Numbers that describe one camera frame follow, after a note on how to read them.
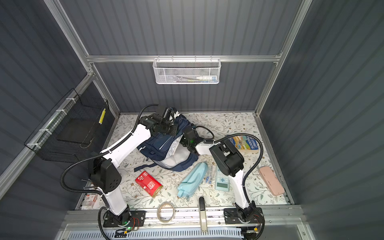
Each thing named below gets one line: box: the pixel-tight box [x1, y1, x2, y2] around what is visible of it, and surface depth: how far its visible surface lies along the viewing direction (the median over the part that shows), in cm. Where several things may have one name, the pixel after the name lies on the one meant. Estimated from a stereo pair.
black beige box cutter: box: [199, 196, 208, 232], surface depth 73 cm
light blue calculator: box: [215, 167, 230, 192], surface depth 86 cm
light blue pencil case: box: [177, 162, 209, 198], surface depth 82 cm
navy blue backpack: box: [134, 114, 199, 172], surface depth 88 cm
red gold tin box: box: [135, 171, 164, 198], surface depth 86 cm
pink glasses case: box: [259, 166, 285, 196], surface depth 84 cm
